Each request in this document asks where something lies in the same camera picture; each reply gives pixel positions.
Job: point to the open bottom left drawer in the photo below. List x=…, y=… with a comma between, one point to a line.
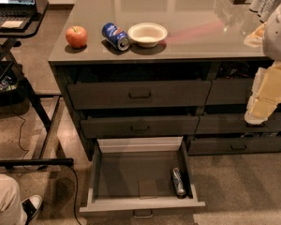
x=133, y=177

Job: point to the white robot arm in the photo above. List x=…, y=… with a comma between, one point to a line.
x=271, y=40

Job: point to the middle right grey drawer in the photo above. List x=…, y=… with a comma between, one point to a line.
x=225, y=123

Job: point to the grey drawer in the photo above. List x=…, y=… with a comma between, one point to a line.
x=225, y=123
x=230, y=91
x=142, y=126
x=116, y=95
x=220, y=146

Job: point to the middle left grey drawer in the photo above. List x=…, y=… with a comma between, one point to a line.
x=142, y=126

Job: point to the black laptop stand desk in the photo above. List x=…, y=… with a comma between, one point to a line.
x=13, y=39

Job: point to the open laptop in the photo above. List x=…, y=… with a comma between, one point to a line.
x=11, y=3

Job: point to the white can front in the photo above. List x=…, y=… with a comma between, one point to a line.
x=269, y=9

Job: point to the person leg beige trousers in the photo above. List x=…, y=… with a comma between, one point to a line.
x=11, y=211

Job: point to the top left grey drawer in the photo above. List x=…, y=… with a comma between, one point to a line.
x=116, y=95

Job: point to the black white sneaker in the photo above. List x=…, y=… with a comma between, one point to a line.
x=31, y=207

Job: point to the black bin with items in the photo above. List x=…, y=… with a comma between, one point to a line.
x=9, y=85

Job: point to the white paper bowl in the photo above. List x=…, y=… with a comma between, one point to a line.
x=147, y=34

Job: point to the yellow sticky note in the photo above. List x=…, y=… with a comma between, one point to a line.
x=11, y=24

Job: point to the bottom right grey drawer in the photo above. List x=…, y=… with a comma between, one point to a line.
x=220, y=146

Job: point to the blue pepsi can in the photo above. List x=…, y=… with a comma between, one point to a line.
x=116, y=36

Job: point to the grey counter cabinet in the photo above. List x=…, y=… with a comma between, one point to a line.
x=205, y=42

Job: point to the top right grey drawer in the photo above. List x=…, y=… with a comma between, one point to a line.
x=230, y=91

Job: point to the red apple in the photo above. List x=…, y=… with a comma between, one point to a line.
x=76, y=37

